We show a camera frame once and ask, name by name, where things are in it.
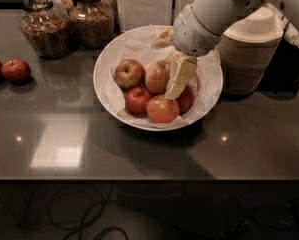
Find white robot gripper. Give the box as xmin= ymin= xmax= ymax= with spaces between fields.
xmin=151 ymin=5 xmax=220 ymax=100

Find yellow-red apple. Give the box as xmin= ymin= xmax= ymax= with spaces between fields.
xmin=114 ymin=59 xmax=145 ymax=89
xmin=170 ymin=53 xmax=186 ymax=62
xmin=145 ymin=60 xmax=170 ymax=95
xmin=146 ymin=95 xmax=180 ymax=123

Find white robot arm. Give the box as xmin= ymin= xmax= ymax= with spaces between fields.
xmin=152 ymin=0 xmax=299 ymax=100

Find red apple right in bowl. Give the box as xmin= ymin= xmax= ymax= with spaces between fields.
xmin=177 ymin=86 xmax=195 ymax=113

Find red apple front left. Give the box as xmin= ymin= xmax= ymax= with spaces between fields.
xmin=125 ymin=86 xmax=153 ymax=116

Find paper bowl stack front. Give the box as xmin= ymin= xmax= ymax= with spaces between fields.
xmin=217 ymin=7 xmax=283 ymax=96

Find white ceramic bowl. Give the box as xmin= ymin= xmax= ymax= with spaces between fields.
xmin=92 ymin=24 xmax=224 ymax=132

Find red apple on table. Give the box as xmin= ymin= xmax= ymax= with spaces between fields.
xmin=1 ymin=59 xmax=31 ymax=85

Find white paper liner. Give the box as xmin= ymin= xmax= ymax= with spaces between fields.
xmin=104 ymin=25 xmax=222 ymax=129

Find white sign card left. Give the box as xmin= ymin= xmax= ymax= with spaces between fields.
xmin=117 ymin=0 xmax=173 ymax=32

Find glass granola jar centre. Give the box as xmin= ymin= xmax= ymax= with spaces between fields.
xmin=69 ymin=0 xmax=114 ymax=49

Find glass granola jar front left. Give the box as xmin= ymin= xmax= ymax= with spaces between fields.
xmin=20 ymin=0 xmax=71 ymax=59

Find black cable on floor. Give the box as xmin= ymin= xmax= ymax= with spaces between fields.
xmin=48 ymin=181 xmax=129 ymax=240

